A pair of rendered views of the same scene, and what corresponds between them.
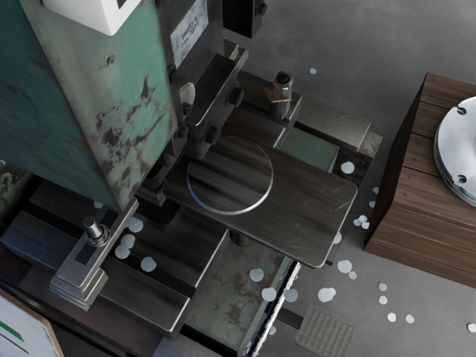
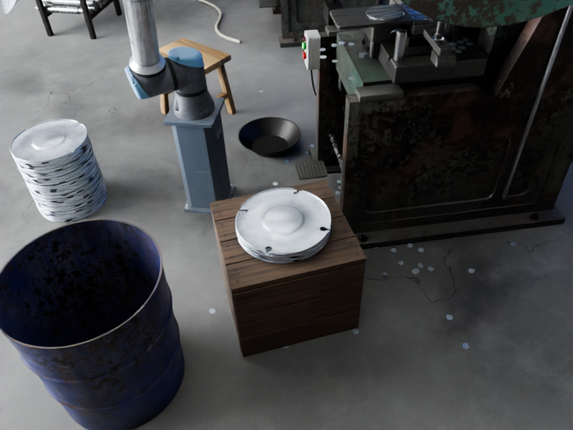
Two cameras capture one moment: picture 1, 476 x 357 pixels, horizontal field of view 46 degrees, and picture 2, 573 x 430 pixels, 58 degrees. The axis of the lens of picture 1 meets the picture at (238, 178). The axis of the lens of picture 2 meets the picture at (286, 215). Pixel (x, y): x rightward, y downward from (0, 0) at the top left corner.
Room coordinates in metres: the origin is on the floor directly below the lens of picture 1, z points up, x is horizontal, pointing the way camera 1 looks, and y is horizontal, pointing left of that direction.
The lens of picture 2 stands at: (1.55, -1.22, 1.46)
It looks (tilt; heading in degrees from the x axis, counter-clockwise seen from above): 43 degrees down; 146
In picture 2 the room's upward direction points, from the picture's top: 2 degrees counter-clockwise
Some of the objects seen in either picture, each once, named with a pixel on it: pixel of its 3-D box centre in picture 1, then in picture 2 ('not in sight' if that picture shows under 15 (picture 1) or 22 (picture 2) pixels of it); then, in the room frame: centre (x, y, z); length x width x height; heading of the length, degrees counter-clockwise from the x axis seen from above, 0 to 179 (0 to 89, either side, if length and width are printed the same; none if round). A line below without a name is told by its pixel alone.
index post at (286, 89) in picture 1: (281, 94); (400, 44); (0.51, -0.07, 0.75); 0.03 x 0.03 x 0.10; 63
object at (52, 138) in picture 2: not in sight; (49, 139); (-0.38, -1.03, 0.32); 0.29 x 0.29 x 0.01
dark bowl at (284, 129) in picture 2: not in sight; (269, 140); (-0.18, -0.12, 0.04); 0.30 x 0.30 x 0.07
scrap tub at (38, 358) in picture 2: not in sight; (104, 330); (0.55, -1.18, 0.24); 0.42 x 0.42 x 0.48
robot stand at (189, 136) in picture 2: not in sight; (203, 158); (-0.02, -0.55, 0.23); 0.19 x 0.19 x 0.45; 46
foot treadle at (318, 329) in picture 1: (236, 291); (367, 167); (0.35, 0.00, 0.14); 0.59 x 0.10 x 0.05; 63
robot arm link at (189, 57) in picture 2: not in sight; (185, 68); (-0.02, -0.56, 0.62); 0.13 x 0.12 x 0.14; 83
